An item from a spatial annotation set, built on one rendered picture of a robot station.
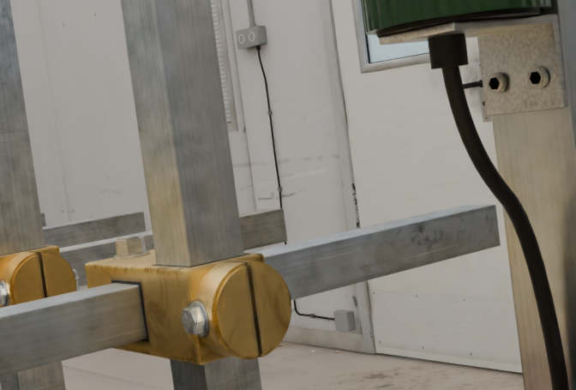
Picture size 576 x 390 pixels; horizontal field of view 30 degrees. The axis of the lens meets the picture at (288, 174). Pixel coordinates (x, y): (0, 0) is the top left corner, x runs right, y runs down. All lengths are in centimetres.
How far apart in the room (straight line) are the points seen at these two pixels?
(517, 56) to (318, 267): 32
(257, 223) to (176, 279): 39
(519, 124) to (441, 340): 394
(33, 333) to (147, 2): 18
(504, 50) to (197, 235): 24
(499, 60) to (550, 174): 4
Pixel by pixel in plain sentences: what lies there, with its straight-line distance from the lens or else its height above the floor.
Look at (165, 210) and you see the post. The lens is 57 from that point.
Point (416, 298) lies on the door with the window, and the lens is 436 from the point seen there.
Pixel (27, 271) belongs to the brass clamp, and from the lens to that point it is 76.
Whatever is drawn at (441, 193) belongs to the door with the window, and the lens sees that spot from 416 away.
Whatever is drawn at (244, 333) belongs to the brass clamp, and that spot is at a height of 94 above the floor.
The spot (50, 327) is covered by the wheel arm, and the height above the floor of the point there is 95.
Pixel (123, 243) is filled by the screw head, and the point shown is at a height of 98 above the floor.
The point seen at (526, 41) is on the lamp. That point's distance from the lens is 37.
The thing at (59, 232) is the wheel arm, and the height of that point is 95.
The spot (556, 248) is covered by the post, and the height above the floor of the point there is 99.
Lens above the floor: 104
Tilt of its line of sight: 3 degrees down
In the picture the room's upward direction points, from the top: 7 degrees counter-clockwise
